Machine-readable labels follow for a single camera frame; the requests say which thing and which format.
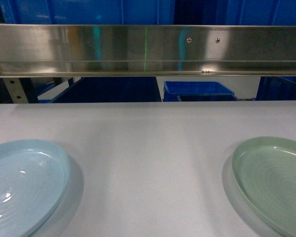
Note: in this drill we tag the stainless steel shelf rail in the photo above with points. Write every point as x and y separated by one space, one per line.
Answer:
33 51

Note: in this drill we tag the small blue bin behind table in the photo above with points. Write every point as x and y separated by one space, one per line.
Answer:
184 91

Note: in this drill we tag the light green plate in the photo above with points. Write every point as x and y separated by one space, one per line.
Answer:
264 169

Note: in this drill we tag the light blue plate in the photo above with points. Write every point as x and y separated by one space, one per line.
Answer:
34 175

